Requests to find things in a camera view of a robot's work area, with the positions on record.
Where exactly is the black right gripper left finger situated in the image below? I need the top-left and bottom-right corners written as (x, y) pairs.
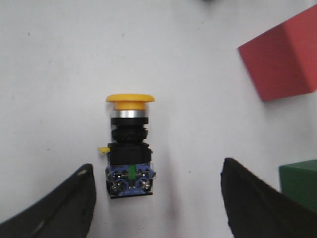
top-left (0, 164), bottom-right (96, 238)

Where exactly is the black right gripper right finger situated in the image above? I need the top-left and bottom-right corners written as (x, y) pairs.
top-left (221, 158), bottom-right (317, 238)

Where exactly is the yellow push button switch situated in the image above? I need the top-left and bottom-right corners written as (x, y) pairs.
top-left (98, 94), bottom-right (156, 199)

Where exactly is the green cube block left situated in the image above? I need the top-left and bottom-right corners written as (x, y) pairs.
top-left (279, 160), bottom-right (317, 212)

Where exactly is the pink cube block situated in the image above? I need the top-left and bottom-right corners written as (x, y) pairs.
top-left (238, 5), bottom-right (317, 101)

